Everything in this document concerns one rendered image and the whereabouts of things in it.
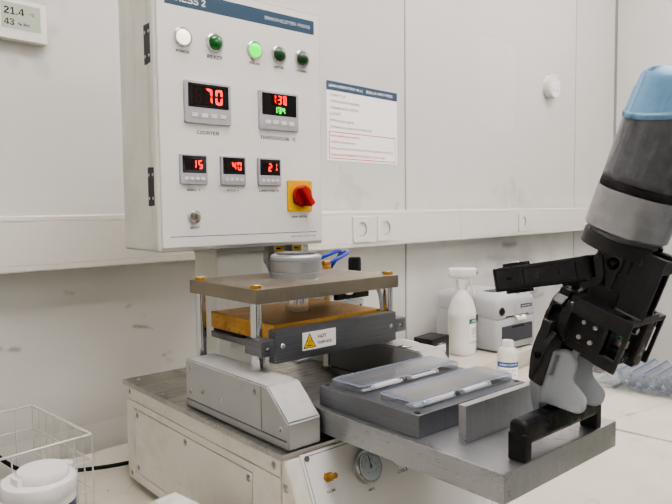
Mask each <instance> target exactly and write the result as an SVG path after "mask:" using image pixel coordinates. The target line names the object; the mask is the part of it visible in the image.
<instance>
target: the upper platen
mask: <svg viewBox="0 0 672 504"><path fill-rule="evenodd" d="M376 312H382V309H381V308H374V307H368V306H361V305H355V304H348V303H342V302H335V301H329V300H322V299H316V298H311V299H308V298H307V299H299V300H291V301H285V302H279V303H271V304H264V305H262V333H263V337H266V338H269V337H268V330H270V329H276V328H282V327H289V326H295V325H301V324H307V323H314V322H320V321H326V320H332V319H339V318H345V317H351V316H358V315H364V314H370V313H376ZM211 326H212V327H214V330H212V331H211V334H212V337H215V338H219V339H223V340H226V341H230V342H233V343H237V344H240V345H244V346H245V338H246V337H251V328H250V306H248V307H240V308H232V309H224V310H216V311H211Z"/></svg>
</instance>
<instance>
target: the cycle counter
mask: <svg viewBox="0 0 672 504"><path fill-rule="evenodd" d="M193 104H195V105H204V106H213V107H222V108H224V89H221V88H213V87H205V86H198V85H193Z"/></svg>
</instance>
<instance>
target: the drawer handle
mask: <svg viewBox="0 0 672 504"><path fill-rule="evenodd" d="M578 422H580V425H581V426H585V427H589V428H593V429H598V428H600V427H601V405H599V406H590V405H587V407H586V409H585V411H584V412H582V413H579V414H576V413H573V412H570V411H567V410H564V409H561V408H558V407H555V406H553V405H550V404H549V405H546V406H544V407H541V408H539V409H536V410H533V411H531V412H528V413H526V414H523V415H520V416H518V417H515V418H513V419H512V420H511V422H510V431H509V432H508V457H509V458H511V459H514V460H517V461H520V462H523V463H527V462H529V461H531V459H532V443H533V442H535V441H537V440H540V439H542V438H544V437H546V436H549V435H551V434H553V433H555V432H558V431H560V430H562V429H564V428H567V427H569V426H571V425H573V424H576V423H578Z"/></svg>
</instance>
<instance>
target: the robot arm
mask: <svg viewBox="0 0 672 504"><path fill-rule="evenodd" d="M622 116H623V117H622V120H621V122H620V125H619V128H618V131H617V133H616V136H615V139H614V142H613V144H612V147H611V150H610V153H609V156H608V158H607V161H606V164H605V167H604V169H603V172H602V175H601V178H600V181H599V182H598V185H597V188H596V190H595V193H594V196H593V199H592V201H591V204H590V207H589V209H588V212H587V215H586V217H585V220H586V222H587V223H588V224H586V225H585V228H584V230H583V233H582V236H581V240H582V241H583V242H585V243H586V244H588V245H589V246H591V247H593V248H595V249H597V250H598V251H597V253H596V254H594V255H593V254H592V255H584V256H580V257H573V258H566V259H559V260H552V261H546V262H539V263H532V264H530V262H529V261H522V262H521V261H517V260H516V261H512V262H511V263H508V264H502V266H503V267H502V268H498V269H493V277H494V284H495V290H496V292H500V291H502V292H503V291H506V292H507V294H513V293H515V294H518V295H520V294H524V293H525V292H529V291H534V287H543V286H551V285H559V284H562V286H563V287H561V289H560V291H558V292H557V293H556V294H555V295H554V297H553V298H552V300H551V302H550V304H549V307H548V309H547V310H546V312H545V315H544V318H543V320H542V324H541V327H540V330H539V332H538V334H537V336H536V338H535V341H534V344H533V347H532V351H531V356H530V365H529V375H528V377H529V379H530V394H531V400H532V406H533V410H536V409H539V408H541V407H544V406H546V405H549V404H550V405H553V406H555V407H558V408H561V409H564V410H567V411H570V412H573V413H576V414H579V413H582V412H584V411H585V409H586V407H587V405H590V406H599V405H601V404H602V403H603V401H604V399H605V391H604V389H603V388H602V386H601V385H600V384H599V382H598V381H597V380H596V379H595V377H594V375H593V368H594V365H596V366H597V367H599V368H601V369H603V370H604V371H606V372H608V373H610V374H611V375H614V373H615V371H616V368H617V366H618V364H621V363H624V364H626V365H628V366H630V367H633V366H635V365H638V364H639V363H640V361H642V362H644V363H646V362H647V360H648V358H649V355H650V353H651V351H652V348H653V346H654V344H655V341H656V339H657V337H658V334H659V332H660V330H661V327H662V325H663V323H664V320H665V318H666V315H664V314H662V313H660V312H658V311H656V307H657V305H658V302H659V300H660V298H661V295H662V293H663V291H664V288H665V286H666V283H667V281H668V279H669V276H670V275H671V274H672V255H670V254H668V253H665V252H663V250H664V249H663V246H666V245H668V243H669V241H670V239H671V236H672V66H666V65H652V66H649V67H647V68H646V69H644V70H643V71H642V72H641V74H640V75H639V78H638V80H637V82H636V85H634V87H633V90H632V92H631V94H630V97H629V99H628V102H627V104H626V106H625V108H624V109H623V111H622ZM654 327H656V329H655V331H654V333H653V336H652V338H651V340H650V343H649V345H648V348H647V350H645V348H646V346H647V344H648V341H649V339H650V337H651V334H652V332H653V330H654Z"/></svg>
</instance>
